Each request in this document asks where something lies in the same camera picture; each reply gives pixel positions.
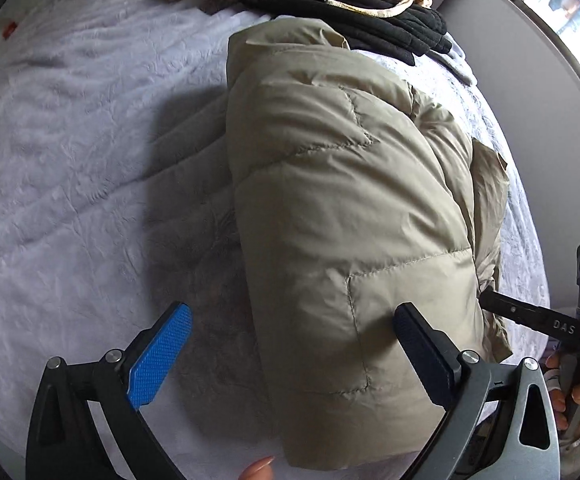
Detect beige puffer jacket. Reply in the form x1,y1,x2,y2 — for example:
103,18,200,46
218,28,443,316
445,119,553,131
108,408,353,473
225,17,516,468

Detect person's left hand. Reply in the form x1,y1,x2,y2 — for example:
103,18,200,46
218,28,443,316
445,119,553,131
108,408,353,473
237,454,277,480

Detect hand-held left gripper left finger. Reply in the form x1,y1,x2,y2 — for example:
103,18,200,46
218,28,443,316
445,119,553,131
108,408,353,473
25,301,193,480

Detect lavender textured blanket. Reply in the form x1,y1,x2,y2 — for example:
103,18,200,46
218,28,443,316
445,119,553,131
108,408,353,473
0,0,554,480

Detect light grey cloth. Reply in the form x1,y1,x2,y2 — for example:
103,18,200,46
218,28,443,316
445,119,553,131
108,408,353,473
437,35,478,87

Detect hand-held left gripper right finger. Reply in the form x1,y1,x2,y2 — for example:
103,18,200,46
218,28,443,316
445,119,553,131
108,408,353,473
394,302,564,480

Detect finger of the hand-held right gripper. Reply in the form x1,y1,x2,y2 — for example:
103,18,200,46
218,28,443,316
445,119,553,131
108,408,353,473
480,287,580,357

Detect window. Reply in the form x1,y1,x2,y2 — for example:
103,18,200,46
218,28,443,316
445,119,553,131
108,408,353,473
484,0,580,98

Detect stack of black clothes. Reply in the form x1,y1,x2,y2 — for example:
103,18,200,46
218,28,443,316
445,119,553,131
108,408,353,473
232,0,453,67

